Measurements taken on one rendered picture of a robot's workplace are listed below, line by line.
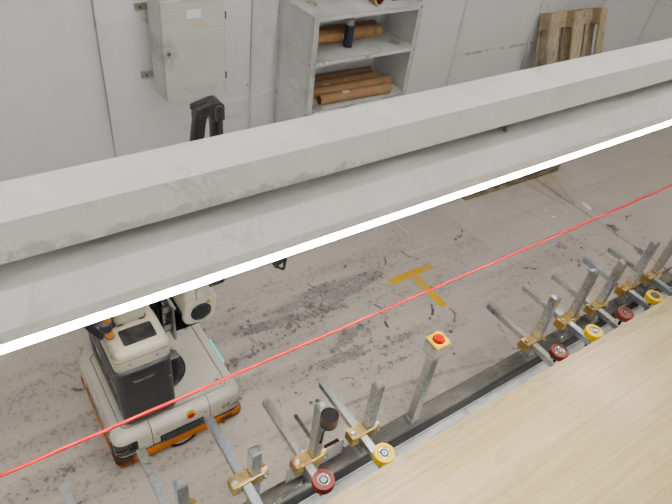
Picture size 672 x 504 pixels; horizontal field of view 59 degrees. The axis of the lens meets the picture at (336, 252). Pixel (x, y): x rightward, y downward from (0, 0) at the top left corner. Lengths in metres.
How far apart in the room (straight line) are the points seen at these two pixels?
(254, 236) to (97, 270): 0.19
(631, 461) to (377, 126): 2.06
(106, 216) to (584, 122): 0.84
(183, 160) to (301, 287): 3.40
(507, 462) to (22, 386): 2.57
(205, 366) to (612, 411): 1.96
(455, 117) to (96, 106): 3.34
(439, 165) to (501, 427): 1.70
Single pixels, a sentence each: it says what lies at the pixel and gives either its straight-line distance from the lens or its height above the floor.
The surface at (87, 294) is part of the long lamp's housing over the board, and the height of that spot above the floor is 2.35.
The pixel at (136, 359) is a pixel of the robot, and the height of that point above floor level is 0.76.
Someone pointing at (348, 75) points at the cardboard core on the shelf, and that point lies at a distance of 4.63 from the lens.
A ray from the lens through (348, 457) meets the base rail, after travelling 2.50.
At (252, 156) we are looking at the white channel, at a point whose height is 2.46.
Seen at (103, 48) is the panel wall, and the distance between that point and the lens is 3.94.
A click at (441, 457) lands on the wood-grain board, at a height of 0.90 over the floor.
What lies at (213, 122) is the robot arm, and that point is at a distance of 2.70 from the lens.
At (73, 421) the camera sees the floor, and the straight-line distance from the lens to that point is 3.52.
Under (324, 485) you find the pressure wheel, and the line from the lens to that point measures 2.20.
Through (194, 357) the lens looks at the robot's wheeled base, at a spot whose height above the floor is 0.28.
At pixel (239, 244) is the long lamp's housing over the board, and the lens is 0.75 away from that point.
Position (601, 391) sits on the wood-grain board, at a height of 0.90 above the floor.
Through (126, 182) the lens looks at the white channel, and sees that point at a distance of 0.68.
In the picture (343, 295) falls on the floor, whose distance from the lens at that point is 4.06.
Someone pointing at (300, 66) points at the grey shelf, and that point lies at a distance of 4.16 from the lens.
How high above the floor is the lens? 2.84
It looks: 40 degrees down
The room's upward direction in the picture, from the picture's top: 8 degrees clockwise
